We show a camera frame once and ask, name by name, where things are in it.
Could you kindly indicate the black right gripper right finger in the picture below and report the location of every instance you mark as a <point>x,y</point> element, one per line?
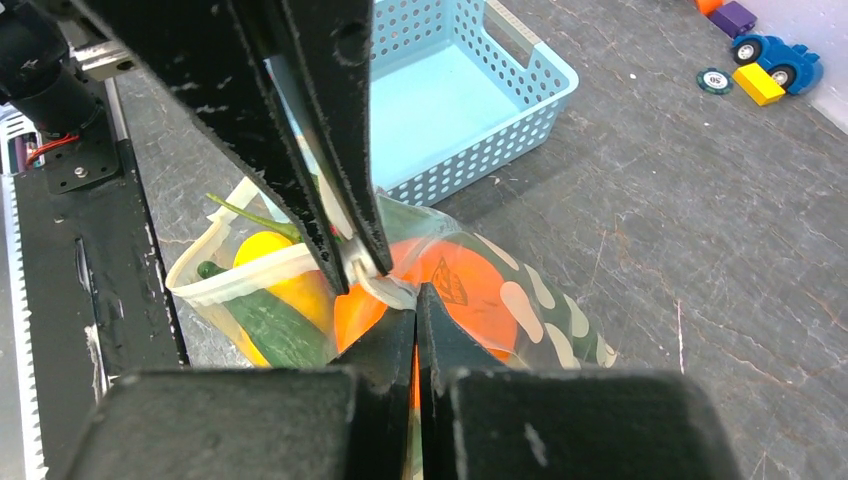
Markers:
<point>483,420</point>

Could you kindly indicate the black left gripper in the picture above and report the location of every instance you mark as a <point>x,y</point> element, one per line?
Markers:
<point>205,53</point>

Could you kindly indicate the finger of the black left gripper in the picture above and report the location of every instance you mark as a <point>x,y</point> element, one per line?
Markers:
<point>327,46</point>

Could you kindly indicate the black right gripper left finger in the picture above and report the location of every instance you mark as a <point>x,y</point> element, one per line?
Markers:
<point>347,420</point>

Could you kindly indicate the green toy cucumber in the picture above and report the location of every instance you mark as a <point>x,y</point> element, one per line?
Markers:
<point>278,324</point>

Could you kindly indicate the yellow toy lemon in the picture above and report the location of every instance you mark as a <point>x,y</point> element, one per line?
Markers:
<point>285,278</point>

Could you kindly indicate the clear dotted zip top bag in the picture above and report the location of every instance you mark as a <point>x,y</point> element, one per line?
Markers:
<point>270,298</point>

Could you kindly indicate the green toy bean pod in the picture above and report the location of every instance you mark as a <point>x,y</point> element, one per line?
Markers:
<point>288,231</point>

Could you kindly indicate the light blue plastic basket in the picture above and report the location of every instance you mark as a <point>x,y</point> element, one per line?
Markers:
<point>458,90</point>

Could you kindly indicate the orange toy block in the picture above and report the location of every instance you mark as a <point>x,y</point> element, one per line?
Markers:
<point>707,7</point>

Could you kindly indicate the small round badge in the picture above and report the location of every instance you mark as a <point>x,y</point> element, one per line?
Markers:
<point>714,81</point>

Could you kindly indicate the purple toy block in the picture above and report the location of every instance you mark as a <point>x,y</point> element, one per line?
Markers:
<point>733,19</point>

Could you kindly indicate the yellow toy brick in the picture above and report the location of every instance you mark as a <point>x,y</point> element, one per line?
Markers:
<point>758,84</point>

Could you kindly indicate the blue toy car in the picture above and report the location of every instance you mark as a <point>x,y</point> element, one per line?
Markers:
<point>794,67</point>

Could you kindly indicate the black mounting base plate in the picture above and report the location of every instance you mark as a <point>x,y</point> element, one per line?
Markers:
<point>96,303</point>

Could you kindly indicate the slotted cable duct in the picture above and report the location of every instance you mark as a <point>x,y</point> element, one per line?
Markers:
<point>22,455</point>

